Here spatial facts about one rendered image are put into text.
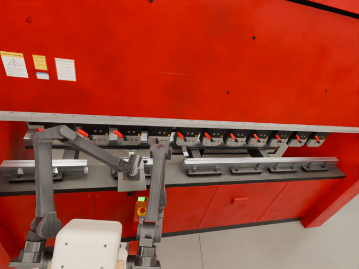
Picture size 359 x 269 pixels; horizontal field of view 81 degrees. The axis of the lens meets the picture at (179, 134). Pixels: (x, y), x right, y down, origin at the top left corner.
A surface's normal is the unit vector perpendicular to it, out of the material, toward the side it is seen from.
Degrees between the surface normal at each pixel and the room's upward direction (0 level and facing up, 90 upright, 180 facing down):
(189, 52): 90
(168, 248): 0
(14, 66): 90
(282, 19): 90
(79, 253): 47
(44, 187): 53
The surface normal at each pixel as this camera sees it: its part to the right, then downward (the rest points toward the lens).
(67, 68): 0.22, 0.63
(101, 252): 0.17, -0.07
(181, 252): 0.20, -0.77
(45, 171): 0.76, -0.09
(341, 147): -0.96, -0.02
